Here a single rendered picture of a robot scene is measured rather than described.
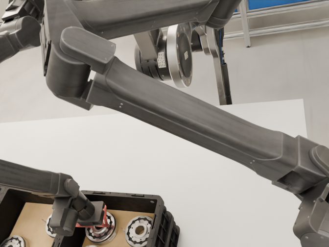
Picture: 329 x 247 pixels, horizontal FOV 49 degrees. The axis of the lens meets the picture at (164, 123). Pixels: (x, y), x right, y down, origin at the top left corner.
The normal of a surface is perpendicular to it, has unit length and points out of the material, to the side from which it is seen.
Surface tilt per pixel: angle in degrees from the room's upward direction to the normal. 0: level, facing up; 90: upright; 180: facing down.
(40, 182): 79
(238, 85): 0
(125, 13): 41
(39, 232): 0
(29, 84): 0
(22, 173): 83
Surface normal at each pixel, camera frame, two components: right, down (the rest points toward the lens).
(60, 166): -0.29, -0.62
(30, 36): 0.91, -0.13
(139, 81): 0.42, -0.55
